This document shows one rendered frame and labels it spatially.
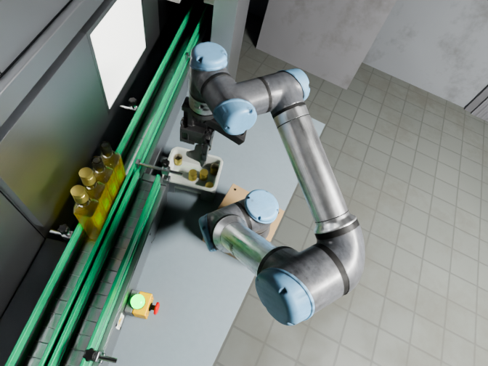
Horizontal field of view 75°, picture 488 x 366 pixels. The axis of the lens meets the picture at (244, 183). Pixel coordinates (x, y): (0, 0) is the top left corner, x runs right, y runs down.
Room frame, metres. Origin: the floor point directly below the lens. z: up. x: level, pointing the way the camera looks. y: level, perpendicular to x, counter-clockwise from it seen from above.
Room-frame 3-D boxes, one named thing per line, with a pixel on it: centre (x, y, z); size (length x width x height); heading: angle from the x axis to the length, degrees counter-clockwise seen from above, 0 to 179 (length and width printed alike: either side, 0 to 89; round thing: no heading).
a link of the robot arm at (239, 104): (0.48, 0.06, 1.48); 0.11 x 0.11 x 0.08; 44
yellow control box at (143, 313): (0.17, 0.20, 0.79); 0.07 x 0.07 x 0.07; 5
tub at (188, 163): (0.71, 0.22, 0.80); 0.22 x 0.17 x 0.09; 95
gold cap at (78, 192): (0.33, 0.41, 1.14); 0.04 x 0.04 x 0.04
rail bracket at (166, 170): (0.59, 0.31, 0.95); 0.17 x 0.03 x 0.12; 95
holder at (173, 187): (0.71, 0.24, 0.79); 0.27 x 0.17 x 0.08; 95
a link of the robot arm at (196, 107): (0.54, 0.15, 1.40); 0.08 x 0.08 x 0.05
